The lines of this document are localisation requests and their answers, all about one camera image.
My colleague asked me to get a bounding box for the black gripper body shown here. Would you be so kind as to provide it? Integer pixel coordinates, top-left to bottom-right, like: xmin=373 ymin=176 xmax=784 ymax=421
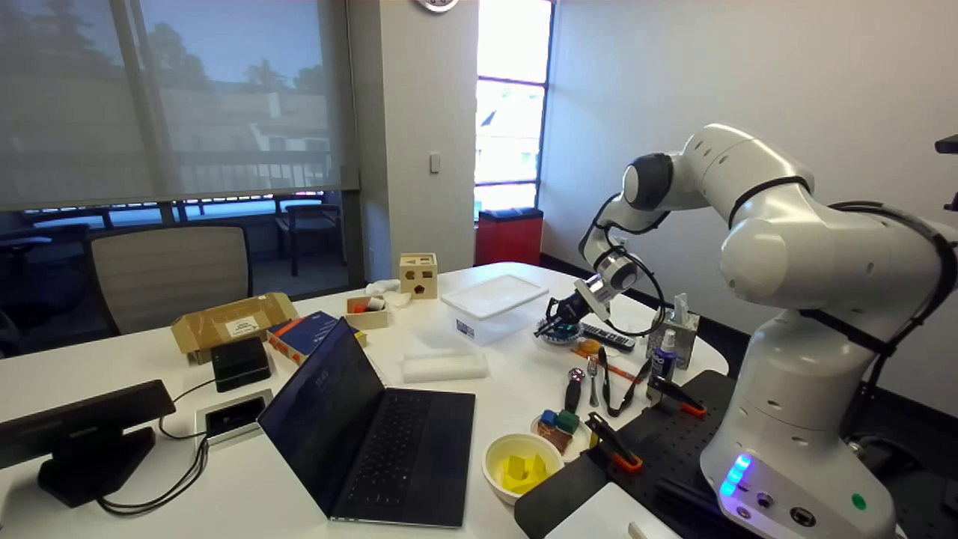
xmin=551 ymin=288 xmax=602 ymax=331

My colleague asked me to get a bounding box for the small blue bowl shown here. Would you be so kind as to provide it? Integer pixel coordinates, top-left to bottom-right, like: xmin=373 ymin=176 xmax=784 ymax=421
xmin=534 ymin=318 xmax=585 ymax=352

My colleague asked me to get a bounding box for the yellow bowl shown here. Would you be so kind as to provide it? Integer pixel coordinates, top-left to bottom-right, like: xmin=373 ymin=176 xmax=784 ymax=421
xmin=483 ymin=429 xmax=567 ymax=509

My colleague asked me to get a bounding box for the clear plastic lidded container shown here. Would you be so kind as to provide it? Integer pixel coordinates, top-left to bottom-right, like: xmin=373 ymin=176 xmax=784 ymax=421
xmin=438 ymin=271 xmax=555 ymax=346

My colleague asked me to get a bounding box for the black marker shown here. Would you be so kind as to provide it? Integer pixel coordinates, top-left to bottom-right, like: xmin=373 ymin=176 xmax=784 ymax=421
xmin=564 ymin=366 xmax=587 ymax=415

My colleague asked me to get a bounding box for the red bin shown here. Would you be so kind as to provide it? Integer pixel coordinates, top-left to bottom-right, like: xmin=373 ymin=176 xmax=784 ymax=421
xmin=473 ymin=206 xmax=546 ymax=270

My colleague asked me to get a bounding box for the plate with coloured blocks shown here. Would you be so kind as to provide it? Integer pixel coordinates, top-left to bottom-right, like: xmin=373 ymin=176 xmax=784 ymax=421
xmin=534 ymin=403 xmax=585 ymax=454

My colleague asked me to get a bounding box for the spray bottle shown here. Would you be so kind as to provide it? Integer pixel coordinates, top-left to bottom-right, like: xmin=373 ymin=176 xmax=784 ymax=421
xmin=645 ymin=327 xmax=684 ymax=403

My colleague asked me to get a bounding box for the grey tissue box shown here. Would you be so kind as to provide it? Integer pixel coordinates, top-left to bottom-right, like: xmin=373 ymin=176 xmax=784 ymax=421
xmin=651 ymin=289 xmax=703 ymax=375

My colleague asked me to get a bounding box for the black orange clamp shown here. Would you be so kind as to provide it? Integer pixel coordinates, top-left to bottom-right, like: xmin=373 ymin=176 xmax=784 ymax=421
xmin=647 ymin=370 xmax=712 ymax=421
xmin=585 ymin=411 xmax=647 ymax=477

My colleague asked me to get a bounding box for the wooden shape sorter cube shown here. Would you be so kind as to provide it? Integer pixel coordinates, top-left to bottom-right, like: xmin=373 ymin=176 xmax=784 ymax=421
xmin=398 ymin=249 xmax=444 ymax=303

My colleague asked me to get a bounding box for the black mat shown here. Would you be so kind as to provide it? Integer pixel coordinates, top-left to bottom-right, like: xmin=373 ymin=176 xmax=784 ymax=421
xmin=512 ymin=453 xmax=612 ymax=539

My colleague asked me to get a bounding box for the black Dell laptop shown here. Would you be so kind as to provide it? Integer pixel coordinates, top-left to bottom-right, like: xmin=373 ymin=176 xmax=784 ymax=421
xmin=257 ymin=318 xmax=480 ymax=529

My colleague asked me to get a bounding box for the blue orange book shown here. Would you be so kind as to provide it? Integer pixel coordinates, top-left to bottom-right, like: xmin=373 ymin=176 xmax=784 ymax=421
xmin=268 ymin=307 xmax=346 ymax=366

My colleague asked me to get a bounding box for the small black box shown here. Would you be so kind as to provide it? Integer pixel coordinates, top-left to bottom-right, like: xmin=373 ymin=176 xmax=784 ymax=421
xmin=211 ymin=336 xmax=277 ymax=396

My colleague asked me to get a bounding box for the cardboard box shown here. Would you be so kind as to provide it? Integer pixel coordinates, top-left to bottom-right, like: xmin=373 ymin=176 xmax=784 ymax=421
xmin=169 ymin=289 xmax=299 ymax=366

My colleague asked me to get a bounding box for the beige office chair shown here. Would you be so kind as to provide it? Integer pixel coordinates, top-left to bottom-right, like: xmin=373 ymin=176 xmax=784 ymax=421
xmin=85 ymin=221 xmax=254 ymax=339

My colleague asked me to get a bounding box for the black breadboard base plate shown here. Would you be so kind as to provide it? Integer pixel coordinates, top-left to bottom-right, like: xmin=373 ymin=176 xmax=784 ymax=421
xmin=585 ymin=369 xmax=747 ymax=539

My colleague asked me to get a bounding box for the black desk cable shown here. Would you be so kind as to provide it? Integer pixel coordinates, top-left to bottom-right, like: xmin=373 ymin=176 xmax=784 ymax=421
xmin=97 ymin=375 xmax=218 ymax=517

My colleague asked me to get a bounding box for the black camera on stand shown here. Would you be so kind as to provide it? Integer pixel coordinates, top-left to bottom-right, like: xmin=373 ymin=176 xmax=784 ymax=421
xmin=0 ymin=376 xmax=180 ymax=509

